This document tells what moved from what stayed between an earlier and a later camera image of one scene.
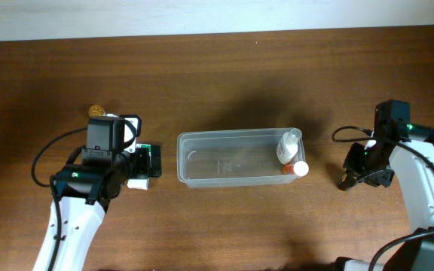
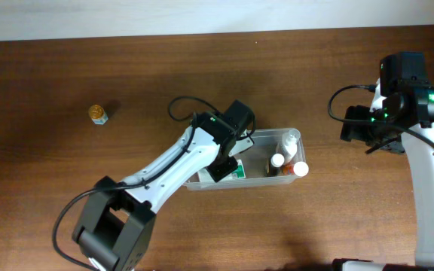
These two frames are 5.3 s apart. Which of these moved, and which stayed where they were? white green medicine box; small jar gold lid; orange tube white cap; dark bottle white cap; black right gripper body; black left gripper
Moved: white green medicine box; black left gripper; black right gripper body; dark bottle white cap
Stayed: small jar gold lid; orange tube white cap
